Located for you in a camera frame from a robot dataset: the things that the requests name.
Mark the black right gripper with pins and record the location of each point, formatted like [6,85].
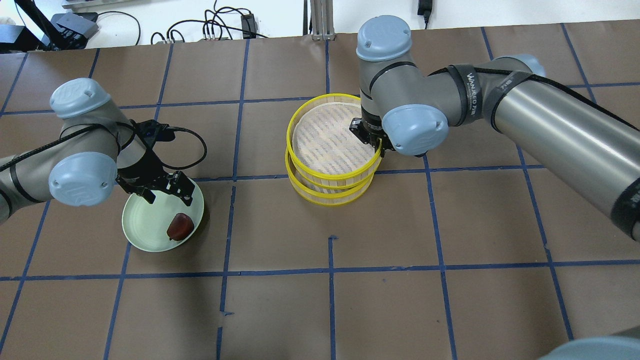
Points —
[369,133]

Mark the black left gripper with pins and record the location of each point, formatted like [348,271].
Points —
[141,173]

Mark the brown steamed bun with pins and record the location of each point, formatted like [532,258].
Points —
[180,228]

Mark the yellow steamer layer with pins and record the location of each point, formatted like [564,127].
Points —
[320,195]
[322,147]

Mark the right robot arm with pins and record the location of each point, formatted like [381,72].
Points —
[592,150]

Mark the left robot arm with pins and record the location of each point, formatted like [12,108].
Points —
[98,147]

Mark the pale green plate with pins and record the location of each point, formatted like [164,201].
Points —
[145,225]

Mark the black power adapter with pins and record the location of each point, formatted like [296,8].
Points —
[249,25]

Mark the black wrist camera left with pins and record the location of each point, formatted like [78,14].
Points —
[152,131]

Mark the aluminium frame post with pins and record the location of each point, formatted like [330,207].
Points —
[322,20]

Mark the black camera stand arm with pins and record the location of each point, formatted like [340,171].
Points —
[64,31]

